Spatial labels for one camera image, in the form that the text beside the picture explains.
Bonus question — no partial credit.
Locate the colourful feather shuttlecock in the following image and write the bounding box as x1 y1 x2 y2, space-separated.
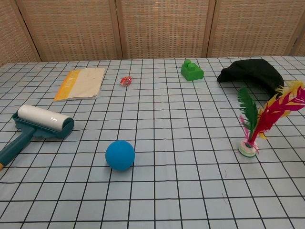
237 80 305 158

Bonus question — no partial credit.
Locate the small red wrapped object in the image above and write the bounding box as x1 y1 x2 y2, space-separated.
120 76 133 87

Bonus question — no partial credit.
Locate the blue ball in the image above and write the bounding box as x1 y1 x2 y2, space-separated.
105 140 136 171

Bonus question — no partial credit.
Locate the green toy building block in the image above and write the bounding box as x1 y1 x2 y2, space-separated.
180 59 205 82

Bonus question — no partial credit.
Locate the light blue checked tablecloth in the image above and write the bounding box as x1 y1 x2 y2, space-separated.
0 56 305 229

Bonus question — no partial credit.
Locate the yellow and white booklet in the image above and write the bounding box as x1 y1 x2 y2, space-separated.
53 67 106 103

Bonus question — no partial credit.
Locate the woven folding screen panel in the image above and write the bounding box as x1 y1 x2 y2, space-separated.
0 0 41 67
115 0 216 59
14 0 123 62
202 0 305 58
291 31 305 57

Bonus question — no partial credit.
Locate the black knit hat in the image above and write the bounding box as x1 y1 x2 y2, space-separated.
216 58 285 100

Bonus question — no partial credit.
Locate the teal lint roller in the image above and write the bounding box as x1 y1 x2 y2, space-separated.
0 104 75 170

